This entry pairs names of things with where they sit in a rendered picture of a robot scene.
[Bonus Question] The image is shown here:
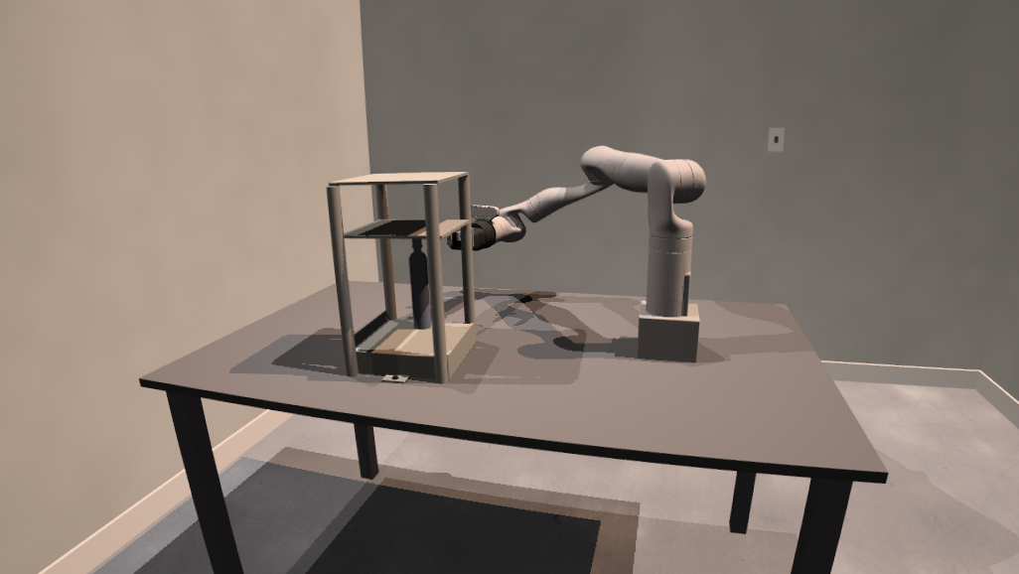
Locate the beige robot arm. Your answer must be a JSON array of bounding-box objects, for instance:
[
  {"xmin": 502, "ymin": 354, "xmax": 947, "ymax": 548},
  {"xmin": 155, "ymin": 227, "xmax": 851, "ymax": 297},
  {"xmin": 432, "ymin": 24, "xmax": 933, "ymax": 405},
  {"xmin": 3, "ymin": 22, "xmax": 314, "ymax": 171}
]
[{"xmin": 494, "ymin": 146, "xmax": 706, "ymax": 317}]

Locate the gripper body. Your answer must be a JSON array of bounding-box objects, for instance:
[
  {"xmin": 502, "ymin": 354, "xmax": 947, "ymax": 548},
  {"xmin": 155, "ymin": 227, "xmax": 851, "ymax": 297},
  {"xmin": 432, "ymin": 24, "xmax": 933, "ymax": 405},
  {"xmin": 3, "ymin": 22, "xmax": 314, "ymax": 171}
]
[{"xmin": 450, "ymin": 206, "xmax": 503, "ymax": 251}]

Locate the black bottle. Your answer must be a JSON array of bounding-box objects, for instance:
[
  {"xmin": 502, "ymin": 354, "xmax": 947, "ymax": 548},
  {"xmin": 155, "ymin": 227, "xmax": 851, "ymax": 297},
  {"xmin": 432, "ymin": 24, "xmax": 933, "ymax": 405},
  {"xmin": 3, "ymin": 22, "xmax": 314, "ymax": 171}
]
[{"xmin": 409, "ymin": 239, "xmax": 431, "ymax": 330}]

